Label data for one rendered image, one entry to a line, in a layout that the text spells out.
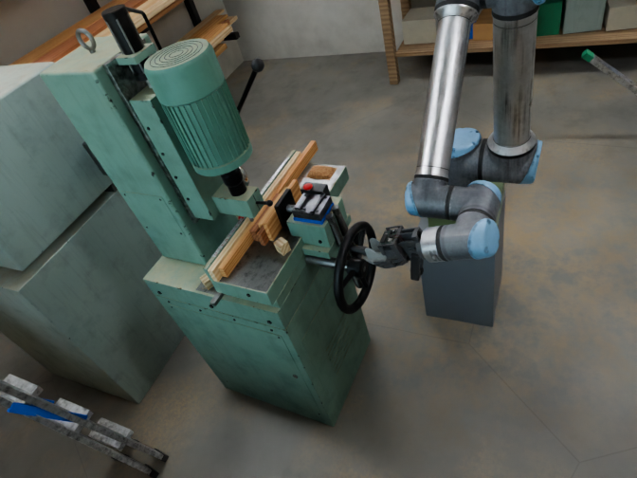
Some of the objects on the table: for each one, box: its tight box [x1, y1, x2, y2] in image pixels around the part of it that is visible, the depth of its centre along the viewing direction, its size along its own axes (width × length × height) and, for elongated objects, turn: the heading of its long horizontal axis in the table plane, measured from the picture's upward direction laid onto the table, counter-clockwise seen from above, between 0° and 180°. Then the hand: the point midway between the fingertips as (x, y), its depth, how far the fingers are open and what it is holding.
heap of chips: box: [306, 165, 337, 180], centre depth 167 cm, size 7×10×2 cm
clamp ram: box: [274, 189, 296, 228], centre depth 149 cm, size 9×8×9 cm
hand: (368, 257), depth 133 cm, fingers closed
